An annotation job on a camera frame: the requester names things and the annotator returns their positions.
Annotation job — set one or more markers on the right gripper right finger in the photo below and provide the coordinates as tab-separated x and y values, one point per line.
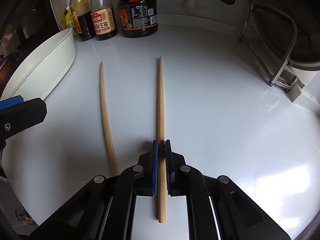
217	208

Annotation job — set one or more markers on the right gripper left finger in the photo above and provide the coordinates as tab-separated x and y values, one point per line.
104	208

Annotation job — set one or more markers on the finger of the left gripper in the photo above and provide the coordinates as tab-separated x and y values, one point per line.
10	102
21	116

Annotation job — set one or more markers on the wooden chopstick five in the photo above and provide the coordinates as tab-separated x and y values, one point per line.
162	183

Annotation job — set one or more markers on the wooden chopstick six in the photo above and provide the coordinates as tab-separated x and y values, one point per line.
106	125

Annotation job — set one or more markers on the white oval container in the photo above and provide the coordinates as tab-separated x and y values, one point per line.
43	69

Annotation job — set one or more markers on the yellow cap vinegar bottle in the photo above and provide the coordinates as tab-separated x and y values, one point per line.
81	12

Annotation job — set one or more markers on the light soy sauce bottle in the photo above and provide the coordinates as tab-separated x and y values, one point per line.
102	14

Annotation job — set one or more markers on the metal lid rack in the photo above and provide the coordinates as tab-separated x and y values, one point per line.
279	32

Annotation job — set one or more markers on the large dark soy sauce jug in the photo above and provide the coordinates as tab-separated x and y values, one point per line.
138	18

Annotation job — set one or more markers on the white rice cooker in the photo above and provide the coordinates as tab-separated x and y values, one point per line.
308	76

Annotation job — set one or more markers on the white hanging brush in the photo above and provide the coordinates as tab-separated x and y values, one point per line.
190	4

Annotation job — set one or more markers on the dark pot lid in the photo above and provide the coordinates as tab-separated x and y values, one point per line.
305	13

